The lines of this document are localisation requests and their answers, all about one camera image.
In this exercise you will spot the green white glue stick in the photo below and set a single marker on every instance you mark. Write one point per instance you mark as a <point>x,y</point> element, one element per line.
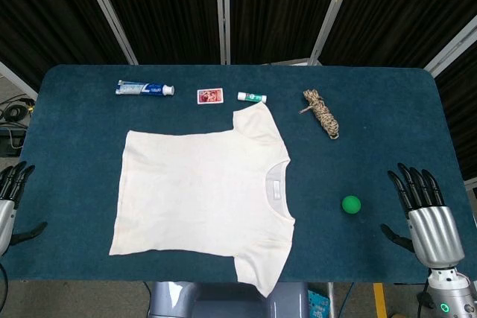
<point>252,97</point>

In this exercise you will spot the metal table leg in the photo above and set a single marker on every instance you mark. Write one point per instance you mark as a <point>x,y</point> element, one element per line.
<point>331,299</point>

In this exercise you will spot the blue white toothpaste tube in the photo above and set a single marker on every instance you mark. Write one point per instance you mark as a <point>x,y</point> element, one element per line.
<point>141,89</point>

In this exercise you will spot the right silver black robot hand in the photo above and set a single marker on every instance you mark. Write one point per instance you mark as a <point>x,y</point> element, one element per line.
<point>436,236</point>

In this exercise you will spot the red playing card box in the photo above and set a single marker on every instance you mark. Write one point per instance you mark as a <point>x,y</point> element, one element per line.
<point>210,96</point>

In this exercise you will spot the green ball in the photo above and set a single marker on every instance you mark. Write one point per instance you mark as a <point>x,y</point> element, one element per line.
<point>351,205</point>

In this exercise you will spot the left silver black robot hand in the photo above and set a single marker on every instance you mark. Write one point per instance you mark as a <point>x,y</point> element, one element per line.
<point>7,217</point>

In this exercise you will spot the grey floor equipment box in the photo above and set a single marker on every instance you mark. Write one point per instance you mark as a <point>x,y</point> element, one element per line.
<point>11,143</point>

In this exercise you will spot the teal plastic box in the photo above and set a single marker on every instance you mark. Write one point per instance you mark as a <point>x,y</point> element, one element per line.
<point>318,305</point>

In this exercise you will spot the white T-shirt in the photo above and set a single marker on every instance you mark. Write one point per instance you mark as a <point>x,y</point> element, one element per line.
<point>194,191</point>

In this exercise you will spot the dark folding screen panel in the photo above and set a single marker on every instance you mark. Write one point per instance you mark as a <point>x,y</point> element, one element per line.
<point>160,9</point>
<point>44,16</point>
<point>275,9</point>
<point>462,91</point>
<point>402,9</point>

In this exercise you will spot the grey robot torso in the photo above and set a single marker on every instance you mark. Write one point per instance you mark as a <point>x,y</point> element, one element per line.
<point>223,303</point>

